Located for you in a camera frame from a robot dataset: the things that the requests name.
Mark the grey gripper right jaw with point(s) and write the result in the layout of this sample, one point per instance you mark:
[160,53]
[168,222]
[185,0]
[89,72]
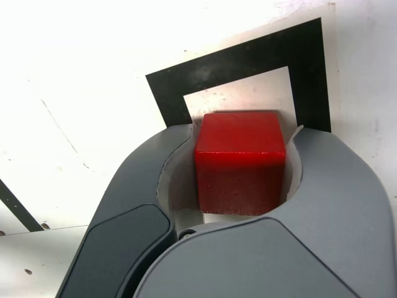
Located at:
[310,242]

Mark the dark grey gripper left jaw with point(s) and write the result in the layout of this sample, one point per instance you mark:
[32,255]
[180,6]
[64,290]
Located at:
[124,223]

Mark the red cube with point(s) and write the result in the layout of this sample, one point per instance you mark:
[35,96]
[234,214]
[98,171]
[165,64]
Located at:
[239,149]

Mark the black tape square outline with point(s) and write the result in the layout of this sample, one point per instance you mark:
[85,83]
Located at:
[248,59]

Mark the black tape strip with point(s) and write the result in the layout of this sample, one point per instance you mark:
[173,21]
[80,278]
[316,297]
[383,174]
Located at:
[18,208]

